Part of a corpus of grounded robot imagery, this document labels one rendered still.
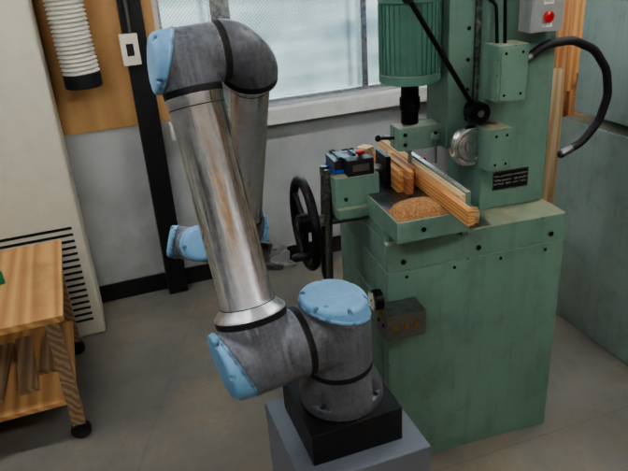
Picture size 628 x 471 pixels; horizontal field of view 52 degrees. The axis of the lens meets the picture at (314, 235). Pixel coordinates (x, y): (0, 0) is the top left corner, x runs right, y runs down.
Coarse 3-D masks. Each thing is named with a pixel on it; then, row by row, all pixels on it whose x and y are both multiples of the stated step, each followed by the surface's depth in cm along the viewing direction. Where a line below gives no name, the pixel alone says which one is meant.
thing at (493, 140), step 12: (480, 132) 181; (492, 132) 177; (504, 132) 177; (480, 144) 182; (492, 144) 178; (504, 144) 179; (480, 156) 184; (492, 156) 179; (504, 156) 180; (492, 168) 181; (504, 168) 182
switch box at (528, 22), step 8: (520, 0) 173; (528, 0) 169; (536, 0) 168; (544, 0) 169; (560, 0) 170; (520, 8) 174; (528, 8) 170; (536, 8) 169; (544, 8) 170; (552, 8) 170; (560, 8) 171; (520, 16) 174; (528, 16) 170; (536, 16) 170; (560, 16) 172; (520, 24) 175; (528, 24) 171; (536, 24) 171; (552, 24) 172; (560, 24) 173; (528, 32) 172; (536, 32) 172
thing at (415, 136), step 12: (420, 120) 194; (432, 120) 193; (396, 132) 188; (408, 132) 188; (420, 132) 189; (432, 132) 190; (396, 144) 190; (408, 144) 189; (420, 144) 190; (432, 144) 192
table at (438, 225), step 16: (384, 192) 189; (416, 192) 187; (336, 208) 188; (352, 208) 187; (368, 208) 188; (384, 208) 177; (384, 224) 178; (400, 224) 168; (416, 224) 170; (432, 224) 171; (448, 224) 172; (464, 224) 174; (400, 240) 170
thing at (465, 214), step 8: (392, 152) 209; (416, 168) 194; (416, 176) 190; (424, 176) 187; (416, 184) 191; (424, 184) 185; (432, 184) 181; (424, 192) 186; (432, 192) 181; (440, 192) 176; (448, 192) 175; (440, 200) 177; (448, 200) 172; (456, 200) 169; (448, 208) 173; (456, 208) 168; (464, 208) 164; (472, 208) 164; (456, 216) 169; (464, 216) 164; (472, 216) 163; (472, 224) 164
